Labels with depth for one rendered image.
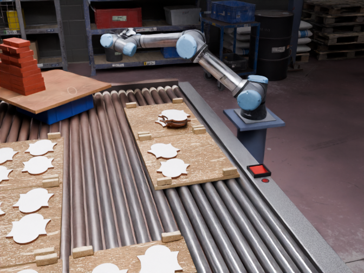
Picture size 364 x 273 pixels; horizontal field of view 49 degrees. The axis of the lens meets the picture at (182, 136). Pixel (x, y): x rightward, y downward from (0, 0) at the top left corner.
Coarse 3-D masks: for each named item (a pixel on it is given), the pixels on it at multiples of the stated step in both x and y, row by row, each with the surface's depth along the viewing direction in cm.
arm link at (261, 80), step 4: (248, 76) 216; (252, 76) 216; (256, 76) 217; (260, 76) 218; (252, 80) 212; (256, 80) 211; (260, 80) 211; (264, 80) 212; (260, 84) 211; (264, 84) 213; (264, 88) 212; (264, 92) 212; (264, 96) 218; (264, 100) 219
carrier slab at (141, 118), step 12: (132, 108) 221; (144, 108) 221; (156, 108) 221; (168, 108) 221; (180, 108) 221; (132, 120) 206; (144, 120) 206; (156, 120) 206; (192, 120) 206; (132, 132) 196; (156, 132) 193; (168, 132) 193; (180, 132) 193; (192, 132) 193
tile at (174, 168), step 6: (162, 162) 164; (168, 162) 164; (174, 162) 164; (180, 162) 164; (162, 168) 160; (168, 168) 160; (174, 168) 160; (180, 168) 160; (186, 168) 162; (162, 174) 157; (168, 174) 156; (174, 174) 156; (180, 174) 157; (186, 174) 157
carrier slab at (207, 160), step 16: (144, 144) 182; (176, 144) 182; (192, 144) 182; (208, 144) 182; (144, 160) 168; (160, 160) 168; (192, 160) 168; (208, 160) 168; (224, 160) 168; (160, 176) 157; (192, 176) 157; (208, 176) 157; (224, 176) 157
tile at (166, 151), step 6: (156, 144) 179; (162, 144) 179; (168, 144) 179; (150, 150) 174; (156, 150) 174; (162, 150) 174; (168, 150) 174; (174, 150) 174; (156, 156) 169; (162, 156) 169; (168, 156) 169; (174, 156) 170
